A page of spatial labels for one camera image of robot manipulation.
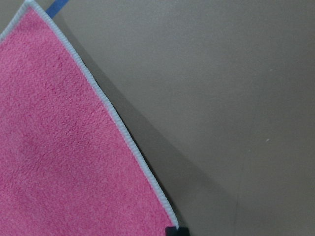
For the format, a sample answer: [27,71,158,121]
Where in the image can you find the pink and grey towel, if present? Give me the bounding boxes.
[0,0,179,236]

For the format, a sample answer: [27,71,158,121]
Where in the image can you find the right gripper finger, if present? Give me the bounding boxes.
[165,227,190,236]

